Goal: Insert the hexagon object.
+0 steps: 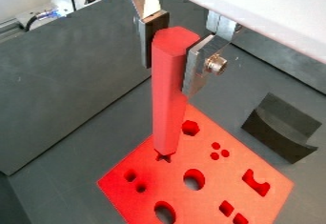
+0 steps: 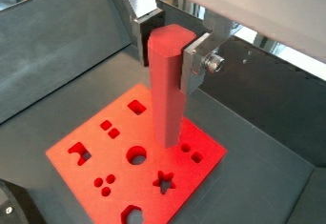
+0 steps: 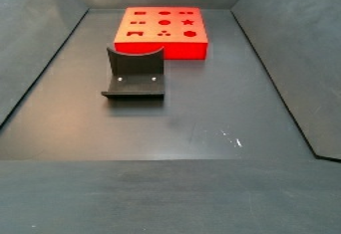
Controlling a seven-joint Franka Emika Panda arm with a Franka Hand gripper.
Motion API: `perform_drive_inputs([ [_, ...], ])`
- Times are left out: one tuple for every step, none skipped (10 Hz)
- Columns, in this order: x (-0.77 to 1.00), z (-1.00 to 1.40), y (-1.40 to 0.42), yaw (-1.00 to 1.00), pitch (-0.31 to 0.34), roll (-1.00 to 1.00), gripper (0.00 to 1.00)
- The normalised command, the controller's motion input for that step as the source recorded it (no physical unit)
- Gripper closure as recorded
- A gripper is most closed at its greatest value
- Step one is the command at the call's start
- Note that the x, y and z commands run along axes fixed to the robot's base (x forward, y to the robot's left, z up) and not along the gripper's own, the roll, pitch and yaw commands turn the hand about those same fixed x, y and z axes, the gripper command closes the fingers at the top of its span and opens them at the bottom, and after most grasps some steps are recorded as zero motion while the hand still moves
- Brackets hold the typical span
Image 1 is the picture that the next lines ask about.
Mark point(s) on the grey raised platform panel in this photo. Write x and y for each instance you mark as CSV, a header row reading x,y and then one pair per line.
x,y
62,73

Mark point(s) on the red shape insertion board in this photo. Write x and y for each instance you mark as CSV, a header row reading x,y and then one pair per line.
x,y
215,182

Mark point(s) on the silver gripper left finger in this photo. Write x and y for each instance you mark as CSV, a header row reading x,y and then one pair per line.
x,y
151,19

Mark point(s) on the black curved block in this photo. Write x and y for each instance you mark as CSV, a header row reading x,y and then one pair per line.
x,y
282,128

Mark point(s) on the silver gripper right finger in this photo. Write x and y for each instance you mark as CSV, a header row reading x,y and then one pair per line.
x,y
205,58

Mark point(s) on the red hexagonal peg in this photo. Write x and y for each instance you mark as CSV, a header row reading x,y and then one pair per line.
x,y
168,48

